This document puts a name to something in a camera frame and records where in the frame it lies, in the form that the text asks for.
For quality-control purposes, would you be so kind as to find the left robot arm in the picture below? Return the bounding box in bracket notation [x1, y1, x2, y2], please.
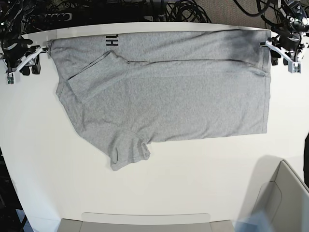
[270, 0, 309, 65]

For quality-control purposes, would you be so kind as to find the grey T-shirt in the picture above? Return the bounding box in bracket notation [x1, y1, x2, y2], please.
[47, 29, 271, 171]

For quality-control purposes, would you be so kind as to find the black power strip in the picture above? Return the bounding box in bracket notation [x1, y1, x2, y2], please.
[28, 13, 73, 22]

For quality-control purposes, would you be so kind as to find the grey bin at right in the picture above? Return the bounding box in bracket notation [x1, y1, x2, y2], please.
[249, 160, 309, 232]

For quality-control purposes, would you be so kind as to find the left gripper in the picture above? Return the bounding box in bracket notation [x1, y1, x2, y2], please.
[270, 35, 307, 66]

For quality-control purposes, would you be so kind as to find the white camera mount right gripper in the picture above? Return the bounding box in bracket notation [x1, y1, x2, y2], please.
[4, 45, 48, 85]

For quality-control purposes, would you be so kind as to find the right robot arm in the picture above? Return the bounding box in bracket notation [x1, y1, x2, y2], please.
[0, 0, 42, 78]

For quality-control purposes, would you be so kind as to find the grey tray at bottom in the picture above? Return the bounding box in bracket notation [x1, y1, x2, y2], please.
[58, 212, 235, 232]

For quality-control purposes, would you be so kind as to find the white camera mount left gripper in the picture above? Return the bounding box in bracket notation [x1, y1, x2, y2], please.
[260, 41, 302, 73]

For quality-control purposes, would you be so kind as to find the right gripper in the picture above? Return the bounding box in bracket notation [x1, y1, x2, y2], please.
[2, 38, 41, 75]

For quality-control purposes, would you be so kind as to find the white camera mount gripper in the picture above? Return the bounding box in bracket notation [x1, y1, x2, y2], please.
[260, 41, 302, 73]
[4, 45, 48, 85]

